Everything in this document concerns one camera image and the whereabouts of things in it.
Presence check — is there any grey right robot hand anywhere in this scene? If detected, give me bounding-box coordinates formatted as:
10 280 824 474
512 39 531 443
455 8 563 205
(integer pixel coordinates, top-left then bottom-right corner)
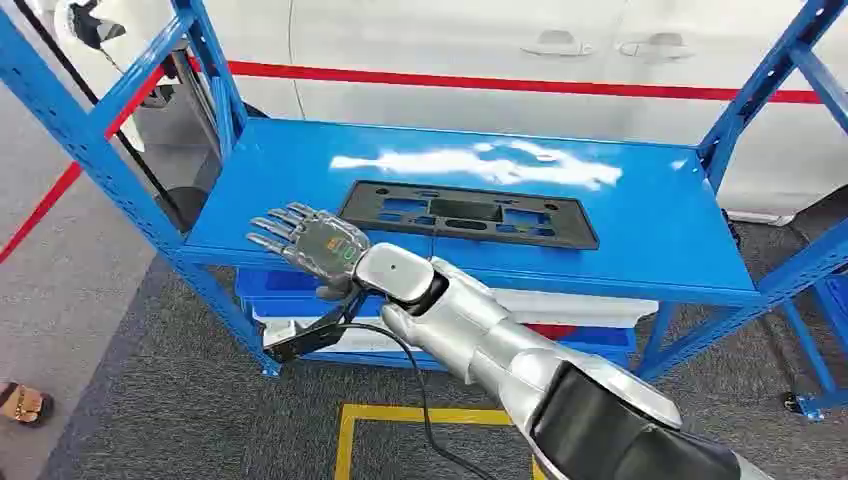
245 201 372 303

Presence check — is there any black plastic plate frame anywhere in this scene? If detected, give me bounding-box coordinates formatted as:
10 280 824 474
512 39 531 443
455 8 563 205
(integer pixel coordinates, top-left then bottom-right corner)
337 180 601 252

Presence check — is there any blue plastic crate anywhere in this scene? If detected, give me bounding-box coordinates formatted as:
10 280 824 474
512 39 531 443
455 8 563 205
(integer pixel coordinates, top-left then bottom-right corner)
529 324 637 370
235 268 326 319

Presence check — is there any blue metal shelf rack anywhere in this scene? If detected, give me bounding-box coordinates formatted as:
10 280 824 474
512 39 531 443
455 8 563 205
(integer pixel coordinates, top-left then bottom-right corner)
0 0 848 384

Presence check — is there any white car with red stripe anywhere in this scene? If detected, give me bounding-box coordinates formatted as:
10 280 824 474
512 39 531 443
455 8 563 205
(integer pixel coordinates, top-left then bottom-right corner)
26 0 848 230

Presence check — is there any person's foot in sandal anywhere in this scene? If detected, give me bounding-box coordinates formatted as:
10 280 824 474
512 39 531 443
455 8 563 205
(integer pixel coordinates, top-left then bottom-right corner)
0 380 56 429

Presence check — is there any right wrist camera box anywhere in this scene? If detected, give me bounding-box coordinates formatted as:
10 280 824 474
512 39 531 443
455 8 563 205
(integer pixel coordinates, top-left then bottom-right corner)
261 291 369 364

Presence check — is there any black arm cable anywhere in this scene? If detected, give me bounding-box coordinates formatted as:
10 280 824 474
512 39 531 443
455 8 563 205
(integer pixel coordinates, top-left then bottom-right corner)
334 322 498 480

